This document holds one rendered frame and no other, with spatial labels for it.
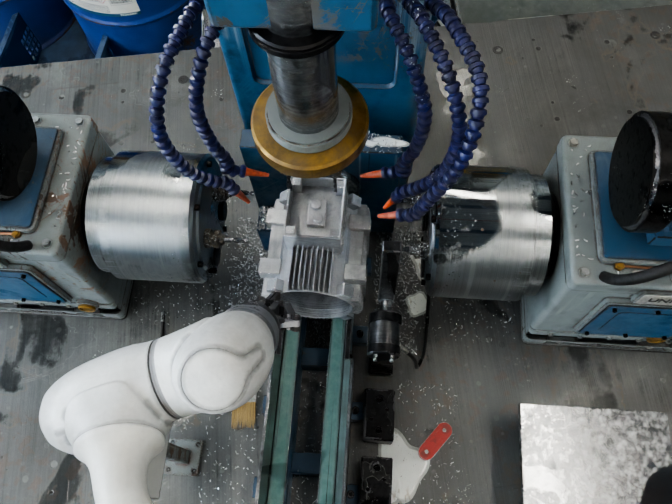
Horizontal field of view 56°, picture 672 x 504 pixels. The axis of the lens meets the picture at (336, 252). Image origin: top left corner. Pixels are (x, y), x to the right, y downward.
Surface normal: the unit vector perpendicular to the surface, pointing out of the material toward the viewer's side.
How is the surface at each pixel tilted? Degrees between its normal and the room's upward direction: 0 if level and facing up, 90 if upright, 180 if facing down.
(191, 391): 34
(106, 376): 16
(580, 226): 0
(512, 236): 28
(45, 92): 0
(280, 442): 0
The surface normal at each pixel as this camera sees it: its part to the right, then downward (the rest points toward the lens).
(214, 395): 0.03, 0.24
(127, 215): -0.06, 0.03
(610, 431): -0.04, -0.39
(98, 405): -0.23, -0.48
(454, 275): -0.08, 0.63
